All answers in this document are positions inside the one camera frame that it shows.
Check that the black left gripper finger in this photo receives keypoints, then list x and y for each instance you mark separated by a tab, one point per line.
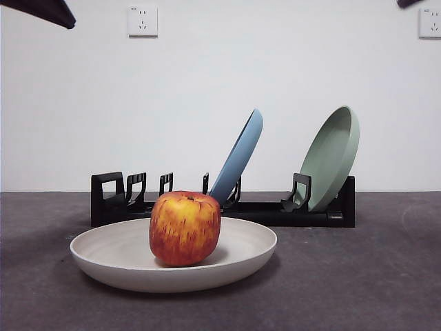
44	10

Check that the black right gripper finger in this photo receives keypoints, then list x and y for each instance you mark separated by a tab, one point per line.
410	2

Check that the cream yellow plate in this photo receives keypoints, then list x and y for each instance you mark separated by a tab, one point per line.
113	248

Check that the red yellow apple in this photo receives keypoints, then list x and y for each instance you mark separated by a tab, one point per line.
184	231

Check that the green plate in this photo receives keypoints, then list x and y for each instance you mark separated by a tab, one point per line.
327	162

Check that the blue plate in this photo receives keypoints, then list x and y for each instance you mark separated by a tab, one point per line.
237	158

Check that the black plate rack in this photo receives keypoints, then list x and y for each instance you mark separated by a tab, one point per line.
275	215

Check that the white wall socket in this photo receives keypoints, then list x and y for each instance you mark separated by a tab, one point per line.
430	23
143	21

